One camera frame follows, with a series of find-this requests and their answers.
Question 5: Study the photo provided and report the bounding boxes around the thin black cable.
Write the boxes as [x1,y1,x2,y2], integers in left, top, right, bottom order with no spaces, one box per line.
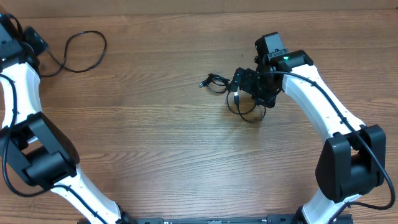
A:
[226,90,267,123]

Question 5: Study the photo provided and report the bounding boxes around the small black cable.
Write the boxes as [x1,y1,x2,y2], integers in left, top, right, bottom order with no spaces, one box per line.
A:
[198,73,233,95]

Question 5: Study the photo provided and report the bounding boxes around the thick black usb cable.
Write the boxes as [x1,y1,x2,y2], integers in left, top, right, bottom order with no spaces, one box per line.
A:
[39,30,108,78]

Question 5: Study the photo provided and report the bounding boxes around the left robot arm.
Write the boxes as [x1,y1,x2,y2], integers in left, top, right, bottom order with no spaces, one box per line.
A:
[1,14,130,223]

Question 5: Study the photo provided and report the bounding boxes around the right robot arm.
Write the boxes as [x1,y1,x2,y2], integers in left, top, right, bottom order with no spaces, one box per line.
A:
[228,32,390,223]

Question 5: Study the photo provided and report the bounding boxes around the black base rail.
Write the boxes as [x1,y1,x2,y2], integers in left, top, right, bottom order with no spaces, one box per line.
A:
[77,213,354,224]

